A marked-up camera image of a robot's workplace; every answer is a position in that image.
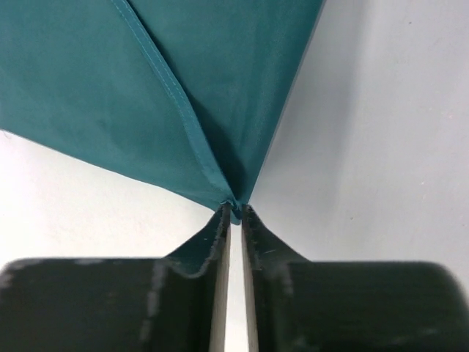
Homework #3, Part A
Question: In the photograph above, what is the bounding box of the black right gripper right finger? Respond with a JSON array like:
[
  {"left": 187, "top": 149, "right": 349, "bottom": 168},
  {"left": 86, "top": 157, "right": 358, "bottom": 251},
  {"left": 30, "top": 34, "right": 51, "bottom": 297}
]
[{"left": 242, "top": 206, "right": 468, "bottom": 351}]

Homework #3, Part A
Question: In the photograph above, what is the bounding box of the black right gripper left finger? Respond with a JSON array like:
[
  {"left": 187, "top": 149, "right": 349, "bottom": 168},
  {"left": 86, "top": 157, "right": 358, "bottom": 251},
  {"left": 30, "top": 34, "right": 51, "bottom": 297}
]
[{"left": 1, "top": 205, "right": 231, "bottom": 351}]

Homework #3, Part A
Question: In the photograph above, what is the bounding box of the teal cloth napkin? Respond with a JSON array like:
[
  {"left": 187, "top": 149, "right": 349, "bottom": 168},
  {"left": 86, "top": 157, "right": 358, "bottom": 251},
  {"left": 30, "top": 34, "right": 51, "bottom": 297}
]
[{"left": 1, "top": 1, "right": 323, "bottom": 224}]

